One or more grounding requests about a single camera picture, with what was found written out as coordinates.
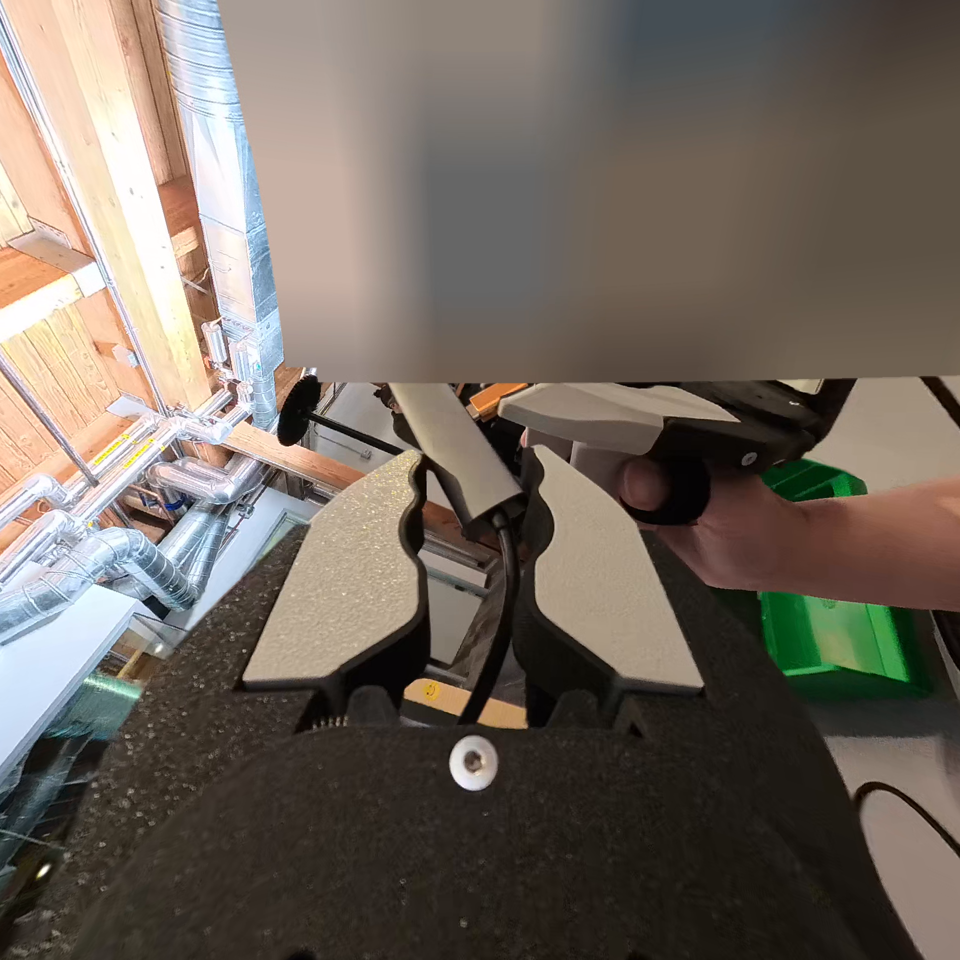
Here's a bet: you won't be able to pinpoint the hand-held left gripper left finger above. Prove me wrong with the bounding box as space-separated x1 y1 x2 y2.
241 448 431 693

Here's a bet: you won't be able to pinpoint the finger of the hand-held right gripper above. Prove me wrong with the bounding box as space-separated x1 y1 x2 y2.
497 381 742 456

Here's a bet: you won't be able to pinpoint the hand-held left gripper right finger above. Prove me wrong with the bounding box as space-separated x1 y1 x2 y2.
512 444 708 696

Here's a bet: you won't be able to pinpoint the grey usb hub with cable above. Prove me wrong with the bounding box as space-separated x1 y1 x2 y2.
388 382 528 727

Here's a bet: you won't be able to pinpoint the person's right forearm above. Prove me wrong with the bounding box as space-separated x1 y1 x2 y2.
802 474 960 612

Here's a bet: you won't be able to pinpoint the spiral metal duct elbow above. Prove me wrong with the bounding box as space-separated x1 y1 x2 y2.
0 525 207 646

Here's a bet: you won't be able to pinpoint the person's right hand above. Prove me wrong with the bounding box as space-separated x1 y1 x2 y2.
618 456 815 594

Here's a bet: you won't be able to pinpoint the black round brush on rod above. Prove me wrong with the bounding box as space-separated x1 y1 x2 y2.
276 371 406 457

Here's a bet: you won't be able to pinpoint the silver insulated pipes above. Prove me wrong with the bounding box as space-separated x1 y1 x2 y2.
0 405 267 594

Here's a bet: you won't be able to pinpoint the green plastic bin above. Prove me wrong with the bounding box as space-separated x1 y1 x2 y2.
756 457 935 700

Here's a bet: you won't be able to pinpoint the insulated rectangular ceiling duct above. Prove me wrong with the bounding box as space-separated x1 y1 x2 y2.
153 0 288 432

